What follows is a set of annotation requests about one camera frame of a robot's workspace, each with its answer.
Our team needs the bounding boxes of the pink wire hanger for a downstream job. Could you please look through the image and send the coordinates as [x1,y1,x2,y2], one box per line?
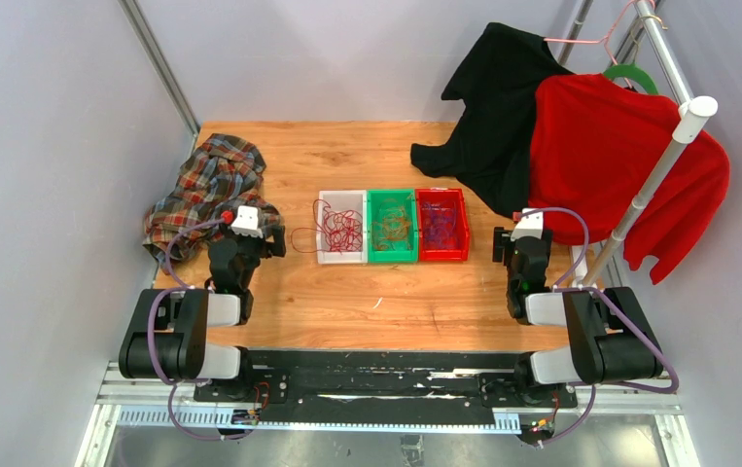
[544,0,638,65]

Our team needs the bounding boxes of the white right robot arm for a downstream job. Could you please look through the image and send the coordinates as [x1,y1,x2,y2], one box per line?
[492,227,667,406]

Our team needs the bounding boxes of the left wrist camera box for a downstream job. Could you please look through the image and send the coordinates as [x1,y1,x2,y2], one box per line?
[230,205,264,238]

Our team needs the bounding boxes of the red sweater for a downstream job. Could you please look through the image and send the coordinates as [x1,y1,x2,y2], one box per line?
[528,74,730,284]

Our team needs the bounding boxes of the dark red thin cable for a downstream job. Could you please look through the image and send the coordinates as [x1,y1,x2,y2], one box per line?
[290,198,367,255]

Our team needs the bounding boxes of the black t-shirt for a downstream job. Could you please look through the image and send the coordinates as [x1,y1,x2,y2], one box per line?
[410,22,571,217]

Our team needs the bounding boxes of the red plastic bin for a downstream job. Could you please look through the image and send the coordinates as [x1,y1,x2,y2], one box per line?
[415,188,471,262]

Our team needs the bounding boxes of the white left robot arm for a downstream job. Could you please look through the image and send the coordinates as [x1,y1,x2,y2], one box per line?
[118,219,287,402]

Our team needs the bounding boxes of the green clothes hanger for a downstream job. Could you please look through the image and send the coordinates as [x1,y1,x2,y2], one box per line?
[603,63,660,95]

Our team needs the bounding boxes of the green plastic bin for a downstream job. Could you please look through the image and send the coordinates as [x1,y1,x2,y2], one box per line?
[367,189,419,264]

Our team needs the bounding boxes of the white clothes rack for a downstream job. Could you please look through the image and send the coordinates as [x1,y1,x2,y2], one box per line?
[565,1,719,288]

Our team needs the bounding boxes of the clear plastic bin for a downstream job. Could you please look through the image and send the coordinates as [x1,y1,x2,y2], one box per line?
[313,190,369,265]

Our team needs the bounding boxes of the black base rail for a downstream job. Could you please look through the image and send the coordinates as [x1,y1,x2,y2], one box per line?
[193,349,577,430]

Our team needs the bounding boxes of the plaid cloth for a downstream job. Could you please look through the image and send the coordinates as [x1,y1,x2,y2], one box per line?
[142,133,284,267]

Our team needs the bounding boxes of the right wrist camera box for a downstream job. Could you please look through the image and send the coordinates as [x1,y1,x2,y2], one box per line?
[511,208,544,241]

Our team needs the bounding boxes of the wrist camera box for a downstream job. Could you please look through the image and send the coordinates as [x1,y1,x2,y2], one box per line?
[511,208,544,241]
[230,205,264,238]

